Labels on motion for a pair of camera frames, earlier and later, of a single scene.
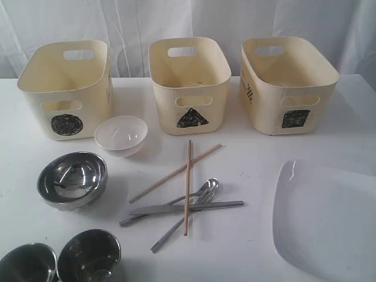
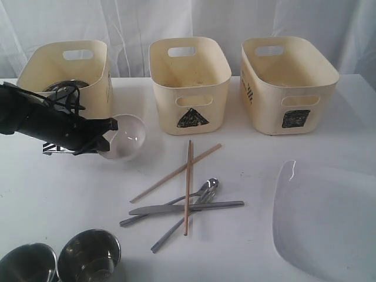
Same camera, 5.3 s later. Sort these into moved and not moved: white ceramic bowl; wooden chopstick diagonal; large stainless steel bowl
Moved: large stainless steel bowl; white ceramic bowl
Not moved: wooden chopstick diagonal
